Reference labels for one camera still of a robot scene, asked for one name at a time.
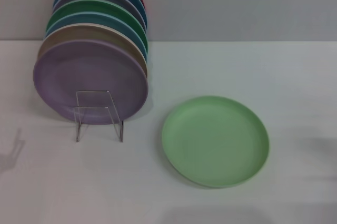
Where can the clear acrylic plate rack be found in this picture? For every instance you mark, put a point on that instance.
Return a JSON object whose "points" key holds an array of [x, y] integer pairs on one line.
{"points": [[121, 132]]}

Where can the light green plate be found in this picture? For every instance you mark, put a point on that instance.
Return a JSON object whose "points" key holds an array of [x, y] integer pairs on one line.
{"points": [[216, 142]]}

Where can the dark green plate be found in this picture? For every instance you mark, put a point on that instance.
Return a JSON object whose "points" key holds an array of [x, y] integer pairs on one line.
{"points": [[92, 5]]}

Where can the light blue plate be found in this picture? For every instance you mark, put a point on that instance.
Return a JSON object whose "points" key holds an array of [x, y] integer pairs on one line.
{"points": [[87, 19]]}

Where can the purple plate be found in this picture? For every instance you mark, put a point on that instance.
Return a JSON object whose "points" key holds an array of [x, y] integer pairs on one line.
{"points": [[89, 76]]}

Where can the beige plate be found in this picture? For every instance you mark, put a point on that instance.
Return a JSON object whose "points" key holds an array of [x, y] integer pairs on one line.
{"points": [[79, 33]]}

